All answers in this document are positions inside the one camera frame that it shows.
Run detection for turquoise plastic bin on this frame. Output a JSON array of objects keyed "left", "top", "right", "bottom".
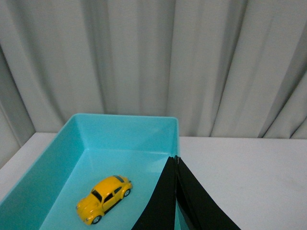
[{"left": 0, "top": 114, "right": 179, "bottom": 230}]

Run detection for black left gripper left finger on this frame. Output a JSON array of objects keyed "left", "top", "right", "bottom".
[{"left": 132, "top": 157, "right": 177, "bottom": 230}]

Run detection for yellow beetle toy car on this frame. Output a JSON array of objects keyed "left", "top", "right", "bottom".
[{"left": 76, "top": 175, "right": 132, "bottom": 225}]

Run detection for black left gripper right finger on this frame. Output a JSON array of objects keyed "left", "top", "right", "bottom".
[{"left": 176, "top": 157, "right": 240, "bottom": 230}]

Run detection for grey pleated curtain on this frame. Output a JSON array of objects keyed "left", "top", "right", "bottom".
[{"left": 0, "top": 0, "right": 307, "bottom": 165}]

